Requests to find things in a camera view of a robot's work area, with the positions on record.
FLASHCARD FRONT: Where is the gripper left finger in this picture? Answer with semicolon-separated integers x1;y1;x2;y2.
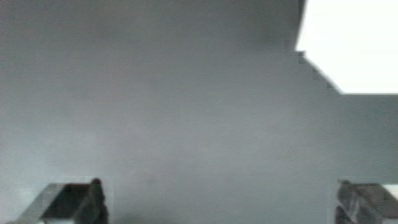
15;178;109;224

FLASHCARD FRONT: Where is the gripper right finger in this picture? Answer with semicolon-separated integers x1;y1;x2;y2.
335;181;398;224

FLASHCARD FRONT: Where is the white rear drawer tray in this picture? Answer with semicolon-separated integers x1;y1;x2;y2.
295;0;398;95

